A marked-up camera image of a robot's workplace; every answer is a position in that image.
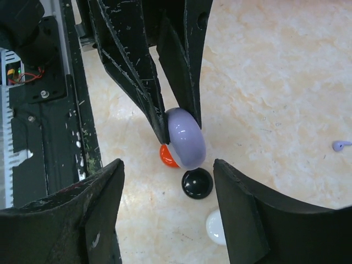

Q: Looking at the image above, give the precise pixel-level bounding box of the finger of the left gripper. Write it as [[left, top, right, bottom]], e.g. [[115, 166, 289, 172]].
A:
[[157, 0, 213, 127], [89, 1, 168, 144]]

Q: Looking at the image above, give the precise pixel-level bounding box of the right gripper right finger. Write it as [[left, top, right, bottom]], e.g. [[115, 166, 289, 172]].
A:
[[213, 159, 351, 263]]

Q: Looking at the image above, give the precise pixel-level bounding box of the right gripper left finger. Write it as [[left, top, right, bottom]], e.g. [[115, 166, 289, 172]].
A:
[[1, 159, 125, 263]]

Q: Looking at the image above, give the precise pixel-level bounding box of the white earbud charging case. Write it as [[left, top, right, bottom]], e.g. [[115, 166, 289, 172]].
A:
[[206, 209, 226, 246]]

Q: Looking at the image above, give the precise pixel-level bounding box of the black earbud charging case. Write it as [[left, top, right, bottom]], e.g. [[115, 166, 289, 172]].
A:
[[181, 168, 213, 200]]

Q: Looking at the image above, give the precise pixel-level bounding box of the purple earbud charging case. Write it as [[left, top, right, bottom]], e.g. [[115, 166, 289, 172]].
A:
[[166, 108, 206, 171]]

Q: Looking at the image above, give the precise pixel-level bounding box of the orange earbud charging case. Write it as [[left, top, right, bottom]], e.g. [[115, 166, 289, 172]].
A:
[[159, 145, 179, 168]]

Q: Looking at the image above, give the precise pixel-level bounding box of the purple earbud left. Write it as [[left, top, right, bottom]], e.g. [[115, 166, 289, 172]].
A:
[[332, 140, 352, 152]]

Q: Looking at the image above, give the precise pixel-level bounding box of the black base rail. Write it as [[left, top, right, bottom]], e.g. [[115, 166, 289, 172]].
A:
[[1, 1, 102, 207]]

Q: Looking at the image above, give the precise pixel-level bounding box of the white cable duct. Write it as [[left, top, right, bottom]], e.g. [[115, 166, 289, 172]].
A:
[[1, 48, 32, 209]]

